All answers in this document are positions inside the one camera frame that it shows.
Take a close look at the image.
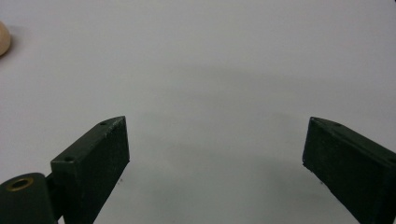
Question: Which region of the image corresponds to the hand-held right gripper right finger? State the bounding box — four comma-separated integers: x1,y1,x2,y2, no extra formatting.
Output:
302,116,396,224

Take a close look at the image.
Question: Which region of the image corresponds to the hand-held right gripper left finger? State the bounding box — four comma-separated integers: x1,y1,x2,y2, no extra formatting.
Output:
49,115,131,224

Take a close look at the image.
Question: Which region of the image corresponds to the beige round object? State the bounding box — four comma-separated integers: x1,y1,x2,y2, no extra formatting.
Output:
0,21,12,58

